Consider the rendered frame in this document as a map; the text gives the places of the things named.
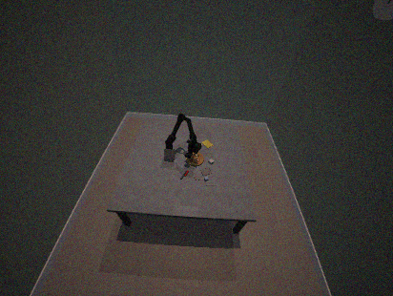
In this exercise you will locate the round orange bead board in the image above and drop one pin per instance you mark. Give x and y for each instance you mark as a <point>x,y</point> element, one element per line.
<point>194,162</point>

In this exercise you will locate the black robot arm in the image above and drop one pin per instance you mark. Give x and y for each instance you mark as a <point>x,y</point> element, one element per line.
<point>193,138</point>

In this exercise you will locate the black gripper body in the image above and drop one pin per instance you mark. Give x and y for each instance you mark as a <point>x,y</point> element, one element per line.
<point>189,154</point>

